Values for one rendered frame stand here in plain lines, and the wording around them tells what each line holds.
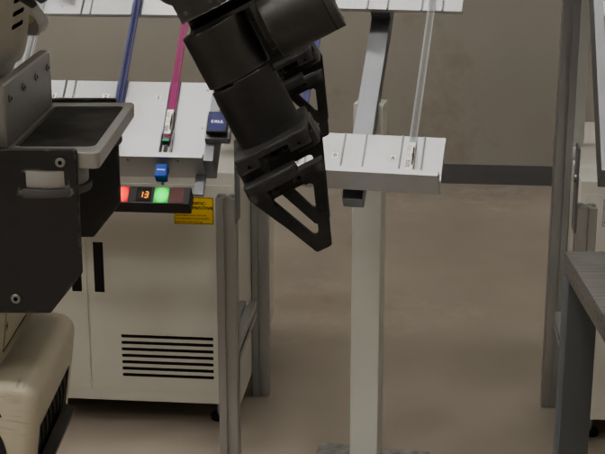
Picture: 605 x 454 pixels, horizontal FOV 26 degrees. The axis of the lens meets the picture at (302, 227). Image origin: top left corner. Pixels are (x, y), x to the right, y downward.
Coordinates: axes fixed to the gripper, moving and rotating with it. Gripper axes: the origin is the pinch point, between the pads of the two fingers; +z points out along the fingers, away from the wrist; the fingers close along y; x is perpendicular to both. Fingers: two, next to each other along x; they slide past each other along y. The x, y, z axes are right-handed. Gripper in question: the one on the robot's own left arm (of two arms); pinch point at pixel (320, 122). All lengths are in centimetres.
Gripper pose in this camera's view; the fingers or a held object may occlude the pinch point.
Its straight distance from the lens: 155.5
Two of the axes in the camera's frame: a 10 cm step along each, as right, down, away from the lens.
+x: -8.9, 4.4, 1.4
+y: 0.1, -2.9, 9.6
